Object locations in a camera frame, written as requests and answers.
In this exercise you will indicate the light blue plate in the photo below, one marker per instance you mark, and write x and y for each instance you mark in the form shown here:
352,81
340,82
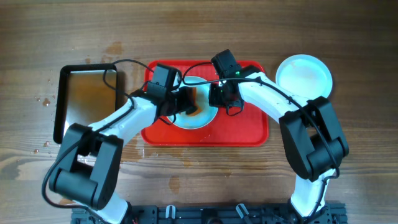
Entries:
305,75
208,113

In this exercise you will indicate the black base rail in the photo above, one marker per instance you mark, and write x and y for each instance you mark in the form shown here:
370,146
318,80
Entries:
278,213

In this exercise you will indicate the red plastic tray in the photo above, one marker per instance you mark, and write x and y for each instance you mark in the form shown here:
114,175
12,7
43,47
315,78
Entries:
247,129

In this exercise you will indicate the orange green sponge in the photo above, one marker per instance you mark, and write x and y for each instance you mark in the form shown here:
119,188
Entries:
194,112

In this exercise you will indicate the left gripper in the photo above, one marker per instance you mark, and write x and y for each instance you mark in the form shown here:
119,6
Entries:
188,99

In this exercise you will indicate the black water basin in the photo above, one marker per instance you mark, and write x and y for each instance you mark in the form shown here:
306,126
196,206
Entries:
83,97

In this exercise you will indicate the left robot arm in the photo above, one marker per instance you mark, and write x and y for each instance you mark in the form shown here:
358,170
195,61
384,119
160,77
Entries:
87,166

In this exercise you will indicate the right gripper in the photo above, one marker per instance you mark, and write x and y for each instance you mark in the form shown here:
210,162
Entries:
214,99

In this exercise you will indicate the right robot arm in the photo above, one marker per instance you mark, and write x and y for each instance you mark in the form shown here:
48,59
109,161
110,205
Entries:
312,136

